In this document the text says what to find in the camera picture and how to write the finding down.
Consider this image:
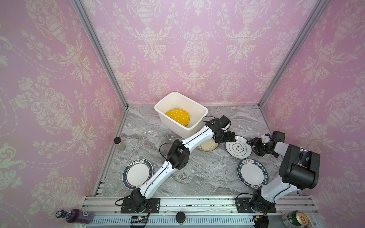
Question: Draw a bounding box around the white plate green cloud emblem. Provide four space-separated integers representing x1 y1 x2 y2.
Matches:
225 135 252 160

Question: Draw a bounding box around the yellow scalloped dotted plate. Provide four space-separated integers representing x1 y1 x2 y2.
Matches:
165 108 190 126

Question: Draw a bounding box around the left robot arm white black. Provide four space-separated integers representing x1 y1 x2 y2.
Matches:
129 116 236 213

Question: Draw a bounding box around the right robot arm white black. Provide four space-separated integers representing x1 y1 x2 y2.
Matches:
246 131 321 212

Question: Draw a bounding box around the white plastic bin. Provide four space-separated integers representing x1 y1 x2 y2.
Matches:
155 92 208 139

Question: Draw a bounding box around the cream plate with plant drawing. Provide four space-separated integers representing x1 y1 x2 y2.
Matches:
197 139 219 152

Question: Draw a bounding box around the white plate green lettered rim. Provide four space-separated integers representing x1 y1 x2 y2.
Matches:
237 159 269 189

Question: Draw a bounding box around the clear glass plate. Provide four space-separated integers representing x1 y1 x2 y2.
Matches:
162 134 180 144

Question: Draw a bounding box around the green beer can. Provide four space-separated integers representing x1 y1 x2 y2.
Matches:
282 211 310 228

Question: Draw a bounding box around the black round knob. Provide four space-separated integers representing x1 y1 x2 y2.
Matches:
175 211 186 224

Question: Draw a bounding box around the white plate green red rim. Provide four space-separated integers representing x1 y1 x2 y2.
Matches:
122 159 154 190

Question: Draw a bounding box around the small jar black lid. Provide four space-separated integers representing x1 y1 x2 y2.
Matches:
113 137 126 151

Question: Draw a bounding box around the purple drink bottle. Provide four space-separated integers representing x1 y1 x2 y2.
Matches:
55 209 94 224

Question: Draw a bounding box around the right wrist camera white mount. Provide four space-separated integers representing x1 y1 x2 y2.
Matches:
261 134 271 144

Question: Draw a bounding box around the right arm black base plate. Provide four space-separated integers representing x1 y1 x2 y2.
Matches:
235 197 277 213

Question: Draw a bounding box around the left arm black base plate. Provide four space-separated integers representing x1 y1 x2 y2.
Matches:
120 198 161 214

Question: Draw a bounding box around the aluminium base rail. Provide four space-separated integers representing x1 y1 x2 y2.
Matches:
82 195 325 228

